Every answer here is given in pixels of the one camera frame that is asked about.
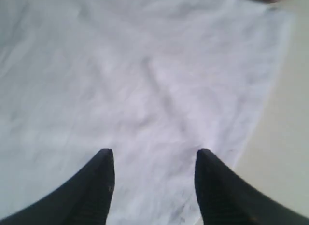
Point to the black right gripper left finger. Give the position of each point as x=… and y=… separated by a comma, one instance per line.
x=84, y=199

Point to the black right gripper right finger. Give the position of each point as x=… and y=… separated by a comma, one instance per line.
x=224, y=198

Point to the white t-shirt red logo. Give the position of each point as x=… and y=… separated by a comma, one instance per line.
x=153, y=80

